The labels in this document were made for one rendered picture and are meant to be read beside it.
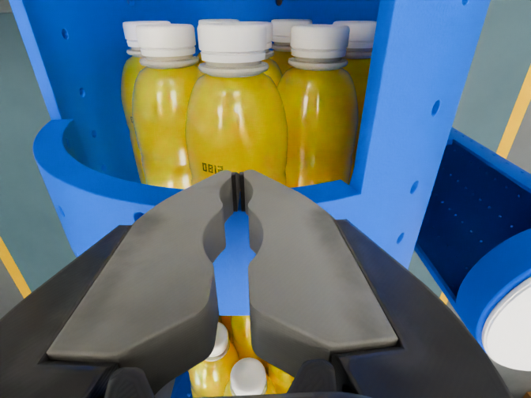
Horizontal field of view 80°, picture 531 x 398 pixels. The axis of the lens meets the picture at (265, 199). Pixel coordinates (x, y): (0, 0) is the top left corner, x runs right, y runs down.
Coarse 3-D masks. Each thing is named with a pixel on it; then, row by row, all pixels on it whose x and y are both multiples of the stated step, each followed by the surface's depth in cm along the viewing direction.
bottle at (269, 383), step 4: (268, 376) 38; (228, 380) 38; (268, 380) 37; (228, 384) 37; (268, 384) 37; (272, 384) 37; (228, 388) 36; (264, 388) 35; (268, 388) 36; (272, 388) 37; (224, 392) 37; (228, 392) 36; (232, 392) 35; (264, 392) 35; (268, 392) 36; (272, 392) 36; (276, 392) 38
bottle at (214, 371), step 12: (228, 348) 40; (204, 360) 39; (216, 360) 38; (228, 360) 40; (192, 372) 40; (204, 372) 39; (216, 372) 39; (228, 372) 39; (192, 384) 41; (204, 384) 39; (216, 384) 39; (192, 396) 43; (204, 396) 40
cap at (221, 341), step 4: (220, 324) 40; (220, 328) 40; (224, 328) 40; (220, 332) 39; (224, 332) 39; (216, 336) 39; (220, 336) 39; (224, 336) 39; (216, 340) 38; (220, 340) 38; (224, 340) 38; (216, 344) 38; (220, 344) 38; (224, 344) 38; (216, 348) 38; (220, 348) 38; (224, 348) 39; (212, 352) 38; (216, 352) 38; (220, 352) 38; (212, 356) 38
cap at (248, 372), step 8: (240, 360) 36; (248, 360) 36; (256, 360) 36; (232, 368) 35; (240, 368) 35; (248, 368) 35; (256, 368) 35; (264, 368) 35; (232, 376) 34; (240, 376) 35; (248, 376) 35; (256, 376) 34; (264, 376) 34; (232, 384) 34; (240, 384) 34; (248, 384) 34; (256, 384) 34; (264, 384) 34; (240, 392) 33; (248, 392) 33; (256, 392) 34
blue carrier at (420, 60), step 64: (64, 0) 23; (192, 0) 32; (256, 0) 33; (320, 0) 31; (384, 0) 11; (448, 0) 11; (64, 64) 24; (384, 64) 11; (448, 64) 13; (64, 128) 22; (128, 128) 32; (384, 128) 13; (448, 128) 17; (64, 192) 16; (128, 192) 14; (320, 192) 14; (384, 192) 15
